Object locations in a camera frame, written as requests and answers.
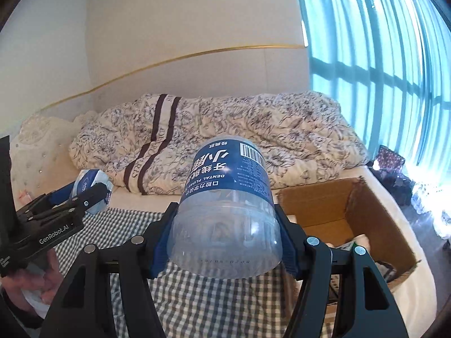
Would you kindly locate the black white tissue pack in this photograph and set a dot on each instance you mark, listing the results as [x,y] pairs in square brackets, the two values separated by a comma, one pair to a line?
[387,271]

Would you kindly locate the person left hand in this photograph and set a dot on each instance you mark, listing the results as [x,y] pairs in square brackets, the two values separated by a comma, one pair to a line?
[23,280]

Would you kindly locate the clear floss bottle blue label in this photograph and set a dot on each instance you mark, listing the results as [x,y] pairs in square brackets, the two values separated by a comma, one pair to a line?
[226,226]

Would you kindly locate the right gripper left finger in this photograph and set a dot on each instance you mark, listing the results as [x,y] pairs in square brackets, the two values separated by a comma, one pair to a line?
[104,285]

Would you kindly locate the brown cardboard box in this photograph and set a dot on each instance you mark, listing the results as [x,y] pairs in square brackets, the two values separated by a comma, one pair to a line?
[338,211]

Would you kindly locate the teal window curtain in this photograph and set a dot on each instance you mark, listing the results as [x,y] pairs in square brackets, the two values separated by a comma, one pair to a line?
[387,63]

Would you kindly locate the floral patterned duvet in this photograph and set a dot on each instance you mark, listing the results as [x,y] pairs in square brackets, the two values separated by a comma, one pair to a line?
[148,145]

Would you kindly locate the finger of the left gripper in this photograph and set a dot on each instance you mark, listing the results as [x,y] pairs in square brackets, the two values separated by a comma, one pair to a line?
[78,210]
[48,207]

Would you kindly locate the green white carton box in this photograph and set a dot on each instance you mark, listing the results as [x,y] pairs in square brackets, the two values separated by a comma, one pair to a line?
[357,241]

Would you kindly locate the white tufted headboard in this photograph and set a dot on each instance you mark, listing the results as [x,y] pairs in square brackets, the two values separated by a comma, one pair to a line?
[40,156]

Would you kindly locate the patterned purple bag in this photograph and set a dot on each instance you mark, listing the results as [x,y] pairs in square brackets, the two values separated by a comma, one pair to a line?
[388,160]

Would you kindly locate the small blue white packet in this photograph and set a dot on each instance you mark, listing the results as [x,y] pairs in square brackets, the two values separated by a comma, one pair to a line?
[95,188]

